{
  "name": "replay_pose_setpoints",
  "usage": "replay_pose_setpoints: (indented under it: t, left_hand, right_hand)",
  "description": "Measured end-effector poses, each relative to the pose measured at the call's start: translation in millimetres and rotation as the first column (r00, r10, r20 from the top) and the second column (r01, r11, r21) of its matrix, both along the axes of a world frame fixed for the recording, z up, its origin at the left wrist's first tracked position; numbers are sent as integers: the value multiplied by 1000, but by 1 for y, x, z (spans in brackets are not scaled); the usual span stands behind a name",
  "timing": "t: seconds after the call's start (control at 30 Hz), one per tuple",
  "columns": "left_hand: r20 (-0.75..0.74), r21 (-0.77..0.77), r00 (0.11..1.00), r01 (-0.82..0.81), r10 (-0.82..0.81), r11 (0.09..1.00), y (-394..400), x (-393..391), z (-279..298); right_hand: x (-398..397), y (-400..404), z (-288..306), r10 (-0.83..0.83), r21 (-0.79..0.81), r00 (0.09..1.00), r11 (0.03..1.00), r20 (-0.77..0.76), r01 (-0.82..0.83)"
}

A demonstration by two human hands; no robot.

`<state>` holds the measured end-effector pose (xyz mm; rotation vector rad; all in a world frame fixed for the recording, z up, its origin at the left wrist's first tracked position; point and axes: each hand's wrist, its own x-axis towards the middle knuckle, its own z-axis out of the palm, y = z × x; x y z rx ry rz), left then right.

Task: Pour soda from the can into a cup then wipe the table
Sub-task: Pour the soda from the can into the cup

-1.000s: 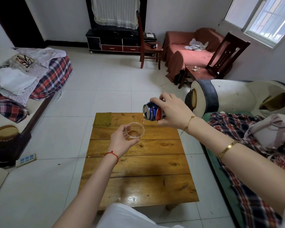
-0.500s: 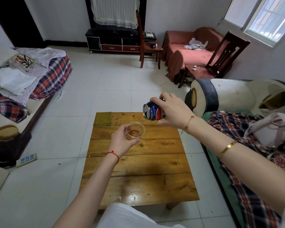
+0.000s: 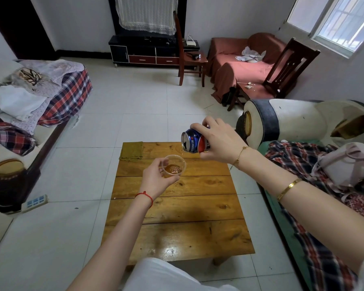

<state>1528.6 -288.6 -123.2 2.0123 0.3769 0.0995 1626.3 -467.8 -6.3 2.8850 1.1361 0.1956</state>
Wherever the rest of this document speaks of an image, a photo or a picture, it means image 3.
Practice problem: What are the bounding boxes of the floral printed sheet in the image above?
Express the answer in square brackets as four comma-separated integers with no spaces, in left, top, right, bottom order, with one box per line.
[6,59,85,94]

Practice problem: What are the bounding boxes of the person's right forearm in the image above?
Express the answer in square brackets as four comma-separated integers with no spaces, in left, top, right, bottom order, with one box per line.
[231,147,364,274]

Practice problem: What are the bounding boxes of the red string bracelet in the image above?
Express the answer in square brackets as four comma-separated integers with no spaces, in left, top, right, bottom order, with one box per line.
[135,191,154,208]

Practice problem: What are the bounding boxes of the white router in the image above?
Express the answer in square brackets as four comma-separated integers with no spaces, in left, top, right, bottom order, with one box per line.
[182,33,198,48]

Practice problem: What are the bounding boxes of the dark wooden chair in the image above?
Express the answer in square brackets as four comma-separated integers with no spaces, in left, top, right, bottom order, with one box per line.
[227,38,321,112]

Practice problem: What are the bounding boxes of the cream armchair with grey band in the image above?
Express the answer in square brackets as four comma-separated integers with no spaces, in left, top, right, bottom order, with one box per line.
[235,98,364,149]

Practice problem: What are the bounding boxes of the red covered sofa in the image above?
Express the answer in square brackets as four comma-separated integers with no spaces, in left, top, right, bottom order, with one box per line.
[207,33,289,103]

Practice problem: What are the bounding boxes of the person's white trousers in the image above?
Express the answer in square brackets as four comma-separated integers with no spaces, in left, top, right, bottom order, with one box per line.
[121,257,240,291]

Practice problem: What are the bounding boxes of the window with white frame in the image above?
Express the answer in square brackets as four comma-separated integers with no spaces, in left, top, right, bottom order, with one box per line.
[284,0,364,59]

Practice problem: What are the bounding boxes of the green seat cushion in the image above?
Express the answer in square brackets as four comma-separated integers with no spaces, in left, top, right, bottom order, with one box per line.
[256,141,313,291]

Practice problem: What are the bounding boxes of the white lace cover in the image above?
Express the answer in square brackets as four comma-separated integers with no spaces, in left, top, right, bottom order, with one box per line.
[114,0,179,36]

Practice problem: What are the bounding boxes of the person's right hand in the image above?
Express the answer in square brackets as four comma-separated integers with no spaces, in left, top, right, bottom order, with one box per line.
[190,116,249,168]

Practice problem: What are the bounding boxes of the black red tv cabinet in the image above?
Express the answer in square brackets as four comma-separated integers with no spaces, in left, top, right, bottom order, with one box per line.
[108,35,201,68]

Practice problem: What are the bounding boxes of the red blue plaid blanket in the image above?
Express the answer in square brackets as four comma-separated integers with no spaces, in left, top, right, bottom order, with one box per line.
[38,67,93,128]

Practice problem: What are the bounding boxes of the gold bangle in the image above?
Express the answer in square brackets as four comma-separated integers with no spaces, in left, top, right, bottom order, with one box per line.
[276,178,303,202]

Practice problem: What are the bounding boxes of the pink handbag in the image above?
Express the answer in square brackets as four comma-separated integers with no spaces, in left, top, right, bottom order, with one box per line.
[311,142,364,191]

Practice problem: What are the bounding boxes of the white folded garment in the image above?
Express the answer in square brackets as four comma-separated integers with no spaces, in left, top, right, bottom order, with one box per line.
[0,85,47,121]

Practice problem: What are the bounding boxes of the clear plastic cup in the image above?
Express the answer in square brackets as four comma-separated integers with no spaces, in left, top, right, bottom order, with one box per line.
[160,154,187,180]

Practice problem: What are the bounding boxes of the person's left forearm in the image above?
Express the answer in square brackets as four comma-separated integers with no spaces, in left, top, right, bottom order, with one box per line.
[66,195,153,291]

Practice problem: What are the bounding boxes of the black television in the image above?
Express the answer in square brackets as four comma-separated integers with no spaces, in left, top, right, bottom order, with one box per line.
[108,0,188,38]

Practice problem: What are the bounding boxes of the wooden coffee table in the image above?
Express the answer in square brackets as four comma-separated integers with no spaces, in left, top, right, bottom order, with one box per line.
[101,142,256,267]

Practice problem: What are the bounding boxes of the cream sofa with dark trim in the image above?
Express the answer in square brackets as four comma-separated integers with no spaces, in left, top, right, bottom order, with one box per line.
[0,59,93,261]

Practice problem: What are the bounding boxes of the gold chain bracelet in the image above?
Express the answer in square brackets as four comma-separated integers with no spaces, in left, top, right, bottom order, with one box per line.
[230,146,250,171]

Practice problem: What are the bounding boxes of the white power strip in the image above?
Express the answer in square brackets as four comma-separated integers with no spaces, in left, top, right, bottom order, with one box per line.
[21,194,49,213]

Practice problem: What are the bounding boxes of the crumpled white cloth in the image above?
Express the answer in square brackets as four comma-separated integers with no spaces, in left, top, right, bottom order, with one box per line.
[235,46,267,63]

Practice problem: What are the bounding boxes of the person's left hand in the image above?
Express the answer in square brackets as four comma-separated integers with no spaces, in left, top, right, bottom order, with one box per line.
[138,157,181,201]

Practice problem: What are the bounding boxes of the tall wooden chair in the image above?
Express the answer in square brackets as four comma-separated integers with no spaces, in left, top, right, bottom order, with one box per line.
[173,10,209,88]

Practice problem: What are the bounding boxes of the plaid shirt fabric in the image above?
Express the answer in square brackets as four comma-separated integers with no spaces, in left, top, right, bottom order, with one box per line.
[264,141,364,291]

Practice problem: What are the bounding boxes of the blue soda can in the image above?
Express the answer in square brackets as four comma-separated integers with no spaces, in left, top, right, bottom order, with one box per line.
[181,128,211,154]

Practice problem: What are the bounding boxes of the olive green cloth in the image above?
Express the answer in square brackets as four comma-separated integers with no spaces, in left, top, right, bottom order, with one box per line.
[119,142,144,161]

